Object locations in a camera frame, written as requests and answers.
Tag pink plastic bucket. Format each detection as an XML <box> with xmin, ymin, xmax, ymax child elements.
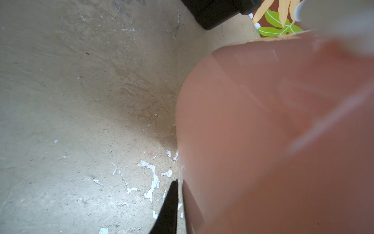
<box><xmin>175</xmin><ymin>34</ymin><xmax>374</xmax><ymax>234</ymax></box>

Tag black yellow toolbox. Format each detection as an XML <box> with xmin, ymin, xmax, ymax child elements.
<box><xmin>182</xmin><ymin>0</ymin><xmax>263</xmax><ymax>30</ymax></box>

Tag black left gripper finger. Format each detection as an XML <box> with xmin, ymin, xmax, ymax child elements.
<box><xmin>149</xmin><ymin>180</ymin><xmax>179</xmax><ymax>234</ymax></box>

